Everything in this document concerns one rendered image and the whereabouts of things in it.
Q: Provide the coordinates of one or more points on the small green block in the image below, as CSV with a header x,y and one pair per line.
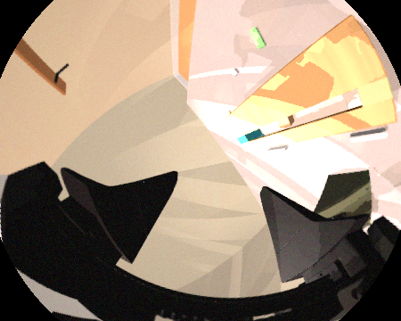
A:
x,y
258,39

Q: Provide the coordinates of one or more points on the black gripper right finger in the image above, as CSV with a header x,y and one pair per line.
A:
x,y
300,236

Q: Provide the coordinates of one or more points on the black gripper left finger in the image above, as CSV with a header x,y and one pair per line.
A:
x,y
126,212

